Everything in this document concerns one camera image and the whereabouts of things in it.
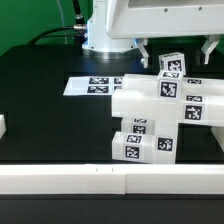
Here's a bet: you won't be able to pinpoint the white chair seat part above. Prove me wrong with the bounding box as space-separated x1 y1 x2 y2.
153 121 178 164

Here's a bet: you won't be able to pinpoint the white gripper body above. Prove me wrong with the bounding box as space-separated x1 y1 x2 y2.
106 0 224 39

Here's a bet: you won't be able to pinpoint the white chair back frame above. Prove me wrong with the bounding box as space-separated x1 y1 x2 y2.
111 74 224 127

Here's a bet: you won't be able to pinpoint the white sheet with four tags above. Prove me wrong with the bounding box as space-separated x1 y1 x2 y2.
63 76 122 96

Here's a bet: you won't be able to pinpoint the white front rail fixture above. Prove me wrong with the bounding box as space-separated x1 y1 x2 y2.
0 164 224 195

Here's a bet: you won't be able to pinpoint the white part at left edge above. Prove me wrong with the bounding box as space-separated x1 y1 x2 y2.
0 115 6 139

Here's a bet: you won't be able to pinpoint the white part at edge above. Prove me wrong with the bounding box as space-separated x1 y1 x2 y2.
0 115 6 139
211 127 224 152

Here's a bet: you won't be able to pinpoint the white tagged cube block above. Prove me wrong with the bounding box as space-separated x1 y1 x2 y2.
158 70 183 100
159 52 186 74

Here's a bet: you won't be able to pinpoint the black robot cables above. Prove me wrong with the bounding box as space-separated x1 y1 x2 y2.
26 0 88 47

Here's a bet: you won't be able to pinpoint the white part at right edge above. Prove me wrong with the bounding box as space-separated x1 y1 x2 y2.
211 127 224 152

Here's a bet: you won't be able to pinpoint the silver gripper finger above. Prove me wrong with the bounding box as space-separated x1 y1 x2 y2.
137 39 149 68
201 35 220 65

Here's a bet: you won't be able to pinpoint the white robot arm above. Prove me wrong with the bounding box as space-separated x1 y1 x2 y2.
83 0 224 66

